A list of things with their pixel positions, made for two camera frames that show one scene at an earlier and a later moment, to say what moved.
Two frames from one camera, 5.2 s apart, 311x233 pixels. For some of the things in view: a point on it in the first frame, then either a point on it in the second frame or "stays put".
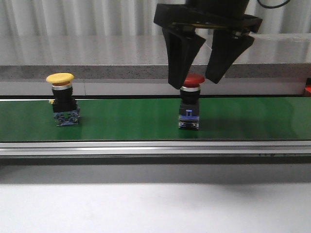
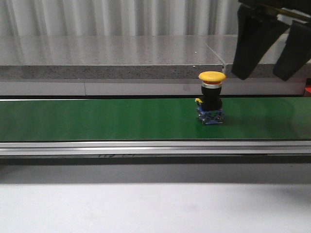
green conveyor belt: (158, 119) stays put
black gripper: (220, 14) → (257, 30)
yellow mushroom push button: (64, 105) → (210, 110)
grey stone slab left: (94, 57) stays put
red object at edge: (308, 88) stays put
